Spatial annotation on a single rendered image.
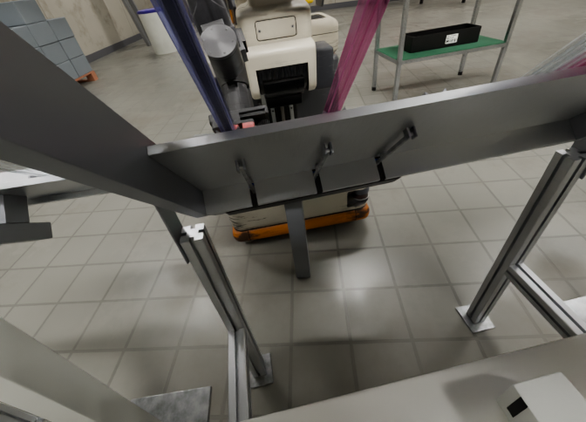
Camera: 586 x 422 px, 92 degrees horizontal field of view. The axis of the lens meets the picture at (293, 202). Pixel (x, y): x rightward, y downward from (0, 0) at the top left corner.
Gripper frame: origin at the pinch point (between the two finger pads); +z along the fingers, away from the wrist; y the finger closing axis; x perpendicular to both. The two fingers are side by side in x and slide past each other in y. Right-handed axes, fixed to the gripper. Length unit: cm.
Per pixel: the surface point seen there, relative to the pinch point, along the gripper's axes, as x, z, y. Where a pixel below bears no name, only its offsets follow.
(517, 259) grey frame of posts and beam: 23, 30, 61
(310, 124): -21.4, 3.7, 8.1
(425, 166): -2.3, 6.7, 29.7
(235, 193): -2.4, 4.8, -2.9
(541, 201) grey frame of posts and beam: 10, 17, 60
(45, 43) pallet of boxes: 271, -289, -231
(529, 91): -19.2, 3.8, 34.2
